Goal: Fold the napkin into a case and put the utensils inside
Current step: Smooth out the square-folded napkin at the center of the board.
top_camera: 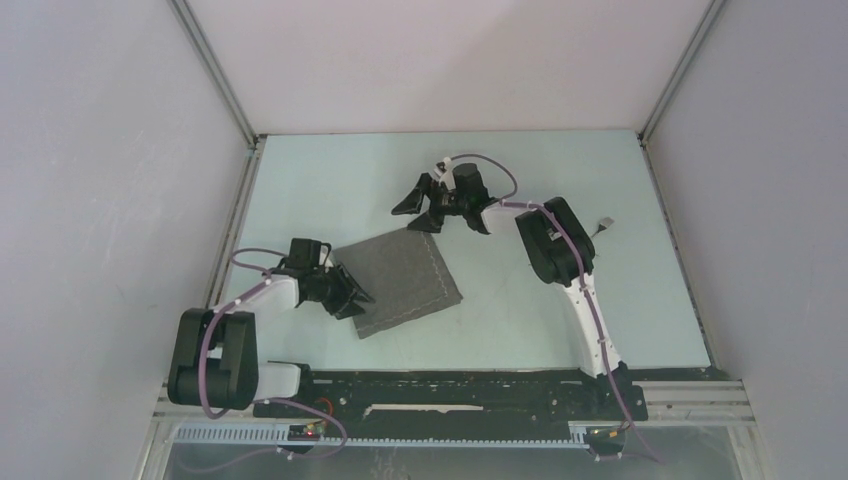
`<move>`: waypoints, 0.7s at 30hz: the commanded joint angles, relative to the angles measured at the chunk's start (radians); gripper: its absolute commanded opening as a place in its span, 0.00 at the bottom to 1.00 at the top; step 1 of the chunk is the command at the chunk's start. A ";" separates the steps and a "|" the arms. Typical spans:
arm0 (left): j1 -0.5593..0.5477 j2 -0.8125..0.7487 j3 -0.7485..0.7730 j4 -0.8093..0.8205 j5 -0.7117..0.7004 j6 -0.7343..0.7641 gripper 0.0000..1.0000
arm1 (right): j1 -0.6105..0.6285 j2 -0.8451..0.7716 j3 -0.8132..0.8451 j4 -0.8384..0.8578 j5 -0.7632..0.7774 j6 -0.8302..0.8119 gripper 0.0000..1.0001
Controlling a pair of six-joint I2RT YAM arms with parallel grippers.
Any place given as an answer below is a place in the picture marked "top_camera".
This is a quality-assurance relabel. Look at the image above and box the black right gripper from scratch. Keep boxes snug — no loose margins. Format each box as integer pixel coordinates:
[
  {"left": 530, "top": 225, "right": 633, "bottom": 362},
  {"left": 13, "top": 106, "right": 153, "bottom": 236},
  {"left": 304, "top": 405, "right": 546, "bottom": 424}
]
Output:
[{"left": 394, "top": 171, "right": 471, "bottom": 233}]

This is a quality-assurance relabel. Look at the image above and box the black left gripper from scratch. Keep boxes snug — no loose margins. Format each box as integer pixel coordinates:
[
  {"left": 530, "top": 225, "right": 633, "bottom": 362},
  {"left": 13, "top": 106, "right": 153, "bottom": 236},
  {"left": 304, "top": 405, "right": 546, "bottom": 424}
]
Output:
[{"left": 307, "top": 262, "right": 374, "bottom": 320}]

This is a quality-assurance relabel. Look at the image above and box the grey cloth napkin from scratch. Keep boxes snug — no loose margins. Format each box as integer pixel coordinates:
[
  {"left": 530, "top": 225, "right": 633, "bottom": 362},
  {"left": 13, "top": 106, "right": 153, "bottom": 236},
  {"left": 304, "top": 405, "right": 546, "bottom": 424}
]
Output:
[{"left": 335, "top": 229, "right": 463, "bottom": 340}]

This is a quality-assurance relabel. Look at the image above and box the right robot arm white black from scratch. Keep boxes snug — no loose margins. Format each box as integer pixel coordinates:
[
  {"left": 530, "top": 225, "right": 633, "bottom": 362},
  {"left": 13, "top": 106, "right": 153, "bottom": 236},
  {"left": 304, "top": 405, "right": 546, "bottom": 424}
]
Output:
[{"left": 391, "top": 173, "right": 622, "bottom": 378}]

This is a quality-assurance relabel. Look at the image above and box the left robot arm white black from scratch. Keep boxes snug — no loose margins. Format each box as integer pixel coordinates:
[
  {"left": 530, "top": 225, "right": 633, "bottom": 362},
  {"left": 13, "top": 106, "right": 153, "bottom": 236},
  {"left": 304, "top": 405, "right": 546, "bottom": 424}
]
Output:
[{"left": 166, "top": 264, "right": 375, "bottom": 418}]

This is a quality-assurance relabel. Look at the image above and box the silver metal utensil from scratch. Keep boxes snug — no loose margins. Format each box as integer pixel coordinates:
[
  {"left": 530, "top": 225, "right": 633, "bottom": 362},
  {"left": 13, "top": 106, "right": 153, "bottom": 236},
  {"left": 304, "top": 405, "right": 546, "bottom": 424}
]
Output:
[{"left": 593, "top": 217, "right": 614, "bottom": 237}]

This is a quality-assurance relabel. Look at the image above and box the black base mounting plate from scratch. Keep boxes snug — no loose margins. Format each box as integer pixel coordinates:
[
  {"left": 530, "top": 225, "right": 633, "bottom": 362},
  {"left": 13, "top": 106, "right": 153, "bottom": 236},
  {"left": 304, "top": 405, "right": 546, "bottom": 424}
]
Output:
[{"left": 294, "top": 369, "right": 648, "bottom": 442}]

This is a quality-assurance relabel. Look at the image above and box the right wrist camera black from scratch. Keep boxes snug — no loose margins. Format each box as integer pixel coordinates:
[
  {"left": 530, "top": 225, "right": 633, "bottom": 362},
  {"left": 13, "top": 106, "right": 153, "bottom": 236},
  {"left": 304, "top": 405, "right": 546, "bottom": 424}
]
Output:
[{"left": 453, "top": 163, "right": 489, "bottom": 200}]

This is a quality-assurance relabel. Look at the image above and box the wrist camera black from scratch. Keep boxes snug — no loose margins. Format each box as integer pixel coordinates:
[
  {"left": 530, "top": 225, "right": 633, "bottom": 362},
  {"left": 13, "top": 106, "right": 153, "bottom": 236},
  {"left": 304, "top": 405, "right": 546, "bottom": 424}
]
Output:
[
  {"left": 285, "top": 238, "right": 332, "bottom": 271},
  {"left": 453, "top": 163, "right": 489, "bottom": 200}
]

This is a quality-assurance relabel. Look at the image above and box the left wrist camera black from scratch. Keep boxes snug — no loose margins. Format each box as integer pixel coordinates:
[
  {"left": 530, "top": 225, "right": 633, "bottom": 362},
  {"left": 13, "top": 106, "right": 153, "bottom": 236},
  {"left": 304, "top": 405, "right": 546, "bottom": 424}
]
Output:
[{"left": 285, "top": 238, "right": 332, "bottom": 271}]

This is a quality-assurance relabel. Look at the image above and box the white cable duct strip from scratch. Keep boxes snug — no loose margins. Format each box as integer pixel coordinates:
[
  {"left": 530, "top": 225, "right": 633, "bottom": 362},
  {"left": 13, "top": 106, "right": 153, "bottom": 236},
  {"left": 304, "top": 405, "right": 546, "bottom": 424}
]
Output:
[{"left": 173, "top": 425, "right": 590, "bottom": 450}]

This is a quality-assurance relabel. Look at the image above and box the aluminium frame rail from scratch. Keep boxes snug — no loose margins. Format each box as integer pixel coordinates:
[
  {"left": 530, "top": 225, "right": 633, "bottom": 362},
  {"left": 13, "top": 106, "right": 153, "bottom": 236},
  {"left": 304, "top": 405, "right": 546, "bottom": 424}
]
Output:
[{"left": 153, "top": 378, "right": 757, "bottom": 426}]

